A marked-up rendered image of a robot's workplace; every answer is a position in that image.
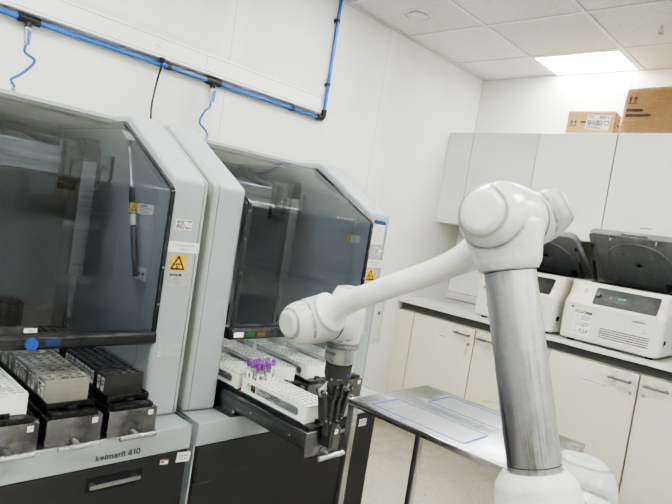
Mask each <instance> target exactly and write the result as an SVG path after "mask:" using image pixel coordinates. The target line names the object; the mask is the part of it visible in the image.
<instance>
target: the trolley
mask: <svg viewBox="0 0 672 504"><path fill-rule="evenodd" d="M348 405H349V406H348V412H347V419H346V425H345V431H344V437H343V444H342V450H344V451H345V454H344V455H342V456H340V462H339V469H338V475H337V481H336V487H335V494H334V500H333V504H343V501H344V494H345V488H346V482H347V476H348V469H349V463H350V457H351V451H352V445H353V438H354V432H355V426H356V420H357V414H358V409H359V410H362V411H364V412H366V413H368V414H370V415H373V416H375V417H377V418H379V419H381V420H384V421H386V422H388V423H390V424H392V425H395V426H397V427H399V428H401V429H403V430H406V431H408V432H410V433H412V434H414V435H415V441H414V447H413V453H412V459H411V465H410V471H409V477H408V483H407V489H406V495H405V501H404V504H413V499H414V493H415V487H416V481H417V475H418V469H419V463H420V457H421V451H422V445H423V439H425V440H428V441H430V442H432V443H434V444H436V445H439V446H441V447H443V448H445V449H447V450H450V451H452V452H454V453H456V454H458V455H461V456H463V457H465V458H467V459H469V460H472V461H474V462H476V463H478V464H480V465H482V466H485V467H487V468H489V469H491V470H493V471H496V472H498V473H500V472H501V470H502V469H503V468H504V467H506V466H507V463H506V455H505V447H504V438H503V430H502V422H501V414H500V412H498V411H495V410H493V409H490V408H487V407H485V406H482V405H479V404H477V403H474V402H471V401H469V400H466V399H463V398H461V397H458V396H455V395H452V394H450V393H447V392H444V391H442V390H439V389H436V388H434V387H431V386H428V385H425V386H419V387H413V388H407V389H402V390H396V391H390V392H384V393H379V394H373V395H367V396H362V397H356V398H350V399H349V400H348ZM559 441H560V449H561V451H564V450H572V451H577V452H581V453H583V450H584V449H585V444H583V443H581V442H578V441H575V440H573V439H570V438H567V437H565V436H562V435H559Z"/></svg>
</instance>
